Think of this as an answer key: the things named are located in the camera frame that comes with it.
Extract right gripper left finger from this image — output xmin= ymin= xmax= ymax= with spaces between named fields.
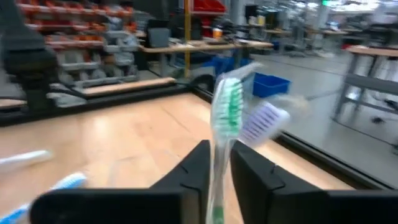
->
xmin=29 ymin=139 xmax=213 ymax=224

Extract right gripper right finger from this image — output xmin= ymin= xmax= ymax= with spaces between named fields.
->
xmin=229 ymin=139 xmax=398 ymax=224

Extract blue toothbrush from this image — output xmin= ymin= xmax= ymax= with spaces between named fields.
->
xmin=0 ymin=172 xmax=88 ymax=224

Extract orange toothbrush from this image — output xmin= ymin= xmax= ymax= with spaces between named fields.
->
xmin=0 ymin=149 xmax=53 ymax=174

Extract green toothbrush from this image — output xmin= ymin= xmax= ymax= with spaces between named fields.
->
xmin=205 ymin=61 xmax=265 ymax=224

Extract blue plastic bin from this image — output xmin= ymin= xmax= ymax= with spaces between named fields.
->
xmin=252 ymin=72 xmax=292 ymax=99

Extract grey metal table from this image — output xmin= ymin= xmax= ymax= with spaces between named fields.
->
xmin=331 ymin=45 xmax=398 ymax=125

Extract black box on workbench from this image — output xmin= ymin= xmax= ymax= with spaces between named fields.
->
xmin=146 ymin=18 xmax=171 ymax=49

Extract shelf with red bins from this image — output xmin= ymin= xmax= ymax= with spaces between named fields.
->
xmin=14 ymin=0 xmax=142 ymax=90

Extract wooden workbench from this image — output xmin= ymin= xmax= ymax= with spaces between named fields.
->
xmin=138 ymin=39 xmax=275 ymax=78

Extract red storage bins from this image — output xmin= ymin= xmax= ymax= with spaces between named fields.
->
xmin=192 ymin=0 xmax=227 ymax=14

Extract yellow post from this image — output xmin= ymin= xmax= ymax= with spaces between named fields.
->
xmin=183 ymin=0 xmax=192 ymax=78

